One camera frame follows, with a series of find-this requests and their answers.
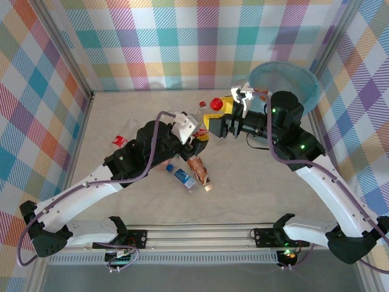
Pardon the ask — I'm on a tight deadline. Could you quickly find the blue bin liner bag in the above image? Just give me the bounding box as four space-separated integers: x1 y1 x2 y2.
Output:
246 60 319 115

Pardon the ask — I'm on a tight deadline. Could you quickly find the brown label plastic bottle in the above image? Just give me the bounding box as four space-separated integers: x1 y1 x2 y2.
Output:
186 154 215 192

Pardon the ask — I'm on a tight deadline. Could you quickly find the blue label plastic bottle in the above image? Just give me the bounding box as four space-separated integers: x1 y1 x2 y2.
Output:
165 163 198 195

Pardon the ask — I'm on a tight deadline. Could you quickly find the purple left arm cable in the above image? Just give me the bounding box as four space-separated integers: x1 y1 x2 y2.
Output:
16 111 183 273

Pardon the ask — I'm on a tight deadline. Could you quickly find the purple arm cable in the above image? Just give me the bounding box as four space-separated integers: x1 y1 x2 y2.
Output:
16 111 183 273
256 92 389 274

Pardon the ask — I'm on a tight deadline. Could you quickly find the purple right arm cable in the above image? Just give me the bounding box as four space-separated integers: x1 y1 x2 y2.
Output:
256 92 389 274

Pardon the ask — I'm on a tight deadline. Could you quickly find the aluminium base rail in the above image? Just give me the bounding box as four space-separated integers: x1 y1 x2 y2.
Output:
32 223 369 252

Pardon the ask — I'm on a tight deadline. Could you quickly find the aluminium frame post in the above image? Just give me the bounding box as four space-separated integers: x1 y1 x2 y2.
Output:
309 0 365 80
30 0 95 101

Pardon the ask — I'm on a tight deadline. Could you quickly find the grey slotted cable duct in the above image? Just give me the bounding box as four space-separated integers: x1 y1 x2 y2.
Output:
47 254 280 266

